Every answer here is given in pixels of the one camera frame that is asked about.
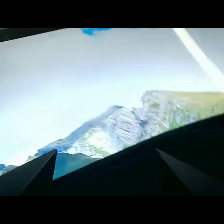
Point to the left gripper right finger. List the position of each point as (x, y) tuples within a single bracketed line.
[(190, 176)]

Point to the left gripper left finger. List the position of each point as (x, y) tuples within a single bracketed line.
[(33, 176)]

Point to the blue jeans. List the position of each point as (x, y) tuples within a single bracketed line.
[(150, 156)]

